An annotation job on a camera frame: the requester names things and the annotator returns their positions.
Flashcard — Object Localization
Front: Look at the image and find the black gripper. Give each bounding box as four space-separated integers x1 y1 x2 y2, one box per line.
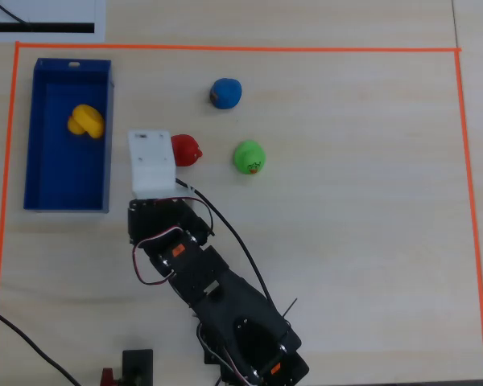
126 196 217 248

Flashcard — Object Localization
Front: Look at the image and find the yellow rubber duck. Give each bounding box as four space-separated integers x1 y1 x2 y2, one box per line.
67 104 105 140

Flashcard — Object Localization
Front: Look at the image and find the red rubber duck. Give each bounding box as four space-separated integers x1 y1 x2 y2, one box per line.
171 133 204 167

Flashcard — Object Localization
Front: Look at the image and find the blue plastic box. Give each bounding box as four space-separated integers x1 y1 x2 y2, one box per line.
23 57 116 214

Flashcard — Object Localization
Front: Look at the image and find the green rubber duck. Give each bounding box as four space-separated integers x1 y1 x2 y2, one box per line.
233 139 267 176

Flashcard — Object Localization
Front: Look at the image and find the blue rubber duck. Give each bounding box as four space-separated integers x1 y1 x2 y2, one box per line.
208 77 243 110

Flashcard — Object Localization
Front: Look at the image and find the orange tape strip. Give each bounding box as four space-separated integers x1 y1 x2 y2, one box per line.
14 41 463 53
454 48 483 381
0 42 21 386

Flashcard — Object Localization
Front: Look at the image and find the thin black zip tie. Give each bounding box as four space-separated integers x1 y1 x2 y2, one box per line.
282 297 299 319

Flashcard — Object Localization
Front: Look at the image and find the white paper with black bar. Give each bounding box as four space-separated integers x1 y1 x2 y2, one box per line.
0 0 106 43

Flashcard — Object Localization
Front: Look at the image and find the red white servo wire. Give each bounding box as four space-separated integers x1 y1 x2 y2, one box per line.
131 199 215 286

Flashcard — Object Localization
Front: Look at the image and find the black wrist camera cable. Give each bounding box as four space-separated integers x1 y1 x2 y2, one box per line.
175 178 277 310

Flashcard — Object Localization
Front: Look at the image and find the black camera stand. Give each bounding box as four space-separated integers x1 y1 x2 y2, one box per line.
122 348 155 386

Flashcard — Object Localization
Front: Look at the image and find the long black cable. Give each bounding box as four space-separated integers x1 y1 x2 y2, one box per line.
0 302 81 386

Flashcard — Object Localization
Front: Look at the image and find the short black cable over paper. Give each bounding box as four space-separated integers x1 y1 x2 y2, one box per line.
0 0 31 26

